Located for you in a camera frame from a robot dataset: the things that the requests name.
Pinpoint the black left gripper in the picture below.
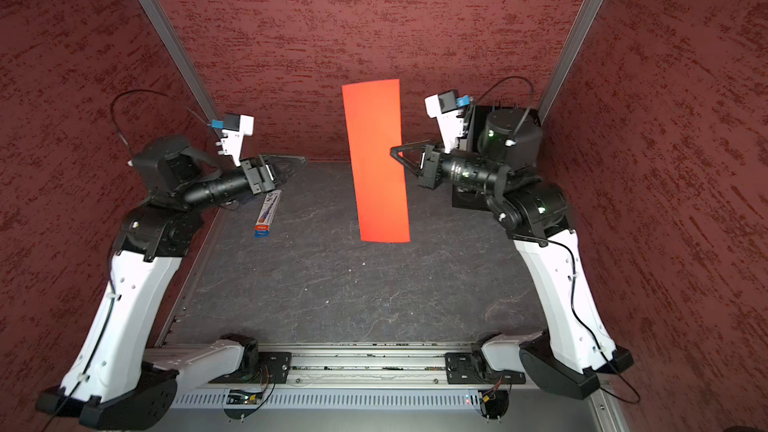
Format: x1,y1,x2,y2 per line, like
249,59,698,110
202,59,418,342
180,154,307,211

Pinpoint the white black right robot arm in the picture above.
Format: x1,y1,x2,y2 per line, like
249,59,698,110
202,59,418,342
390,108,634,399

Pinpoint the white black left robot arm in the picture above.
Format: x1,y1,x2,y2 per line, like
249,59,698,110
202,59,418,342
35,135,307,431

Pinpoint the white pencil box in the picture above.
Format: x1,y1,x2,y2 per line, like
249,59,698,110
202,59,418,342
254,190,282,238

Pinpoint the black mesh file organizer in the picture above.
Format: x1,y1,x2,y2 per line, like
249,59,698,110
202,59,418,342
451,101,542,212

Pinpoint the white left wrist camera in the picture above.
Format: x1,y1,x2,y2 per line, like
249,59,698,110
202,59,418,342
210,113,254,167

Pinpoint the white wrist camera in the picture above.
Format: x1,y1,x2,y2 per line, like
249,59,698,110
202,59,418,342
424,90,471,153
210,113,254,167

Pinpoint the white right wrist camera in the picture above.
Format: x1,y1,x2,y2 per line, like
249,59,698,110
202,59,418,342
424,90,471,153

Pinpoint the left aluminium corner post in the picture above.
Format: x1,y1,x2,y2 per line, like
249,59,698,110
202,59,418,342
138,0,219,119

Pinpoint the aluminium corner post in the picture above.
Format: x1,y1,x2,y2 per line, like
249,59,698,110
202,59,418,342
538,0,604,122
138,0,219,119

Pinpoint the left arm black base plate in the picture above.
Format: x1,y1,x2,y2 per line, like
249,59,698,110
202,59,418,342
210,351,293,386

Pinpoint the aluminium front rail frame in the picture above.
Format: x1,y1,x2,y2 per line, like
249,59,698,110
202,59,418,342
145,343,627,431

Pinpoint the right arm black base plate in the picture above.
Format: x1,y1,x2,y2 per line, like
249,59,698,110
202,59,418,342
444,352,526,386

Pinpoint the right aluminium corner post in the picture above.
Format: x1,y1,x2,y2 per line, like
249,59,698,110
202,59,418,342
538,0,604,122

